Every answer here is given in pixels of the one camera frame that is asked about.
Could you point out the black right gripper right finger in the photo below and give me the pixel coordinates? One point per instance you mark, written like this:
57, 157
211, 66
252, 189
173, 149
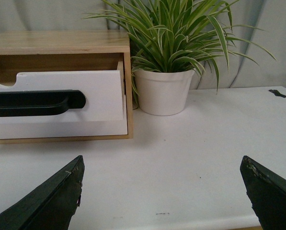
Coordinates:
267, 193

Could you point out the green spider plant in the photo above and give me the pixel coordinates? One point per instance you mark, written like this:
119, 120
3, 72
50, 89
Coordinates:
175, 35

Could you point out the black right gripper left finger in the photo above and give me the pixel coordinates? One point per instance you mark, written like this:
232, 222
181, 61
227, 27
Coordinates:
51, 205

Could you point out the wooden drawer cabinet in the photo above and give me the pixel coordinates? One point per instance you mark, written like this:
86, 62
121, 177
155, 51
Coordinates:
39, 51

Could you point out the black drawer handle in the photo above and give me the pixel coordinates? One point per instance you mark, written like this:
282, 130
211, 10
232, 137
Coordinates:
40, 103

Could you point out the white drawer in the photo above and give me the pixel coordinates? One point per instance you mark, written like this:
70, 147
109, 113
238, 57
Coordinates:
102, 89
85, 130

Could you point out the white plant pot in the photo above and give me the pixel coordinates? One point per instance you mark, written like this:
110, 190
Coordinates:
162, 93

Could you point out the black tape piece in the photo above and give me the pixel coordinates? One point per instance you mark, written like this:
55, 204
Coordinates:
277, 93

